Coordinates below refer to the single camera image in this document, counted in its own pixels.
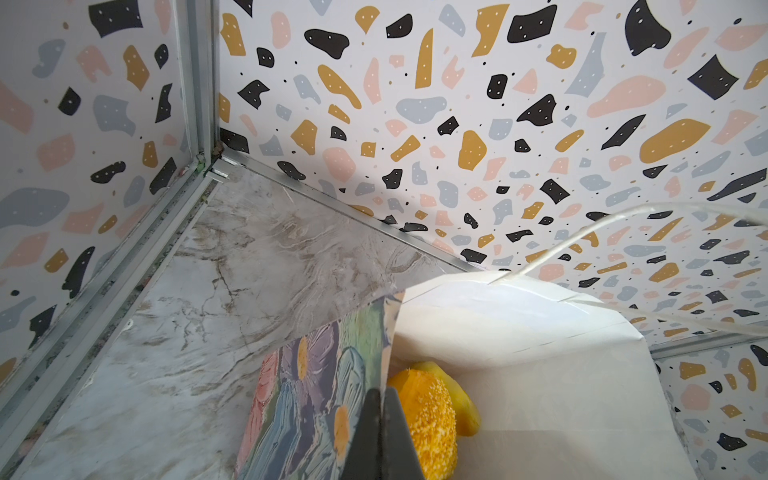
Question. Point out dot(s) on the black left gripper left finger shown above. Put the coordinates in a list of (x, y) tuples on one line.
[(363, 461)]

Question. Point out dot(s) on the large sesame oval loaf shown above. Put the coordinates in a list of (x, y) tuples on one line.
[(431, 421)]

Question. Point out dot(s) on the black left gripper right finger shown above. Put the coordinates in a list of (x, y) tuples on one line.
[(399, 460)]

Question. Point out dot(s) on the floral paper bag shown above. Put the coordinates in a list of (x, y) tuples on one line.
[(633, 349)]

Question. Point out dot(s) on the striped croissant bread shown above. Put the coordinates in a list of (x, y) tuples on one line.
[(468, 418)]

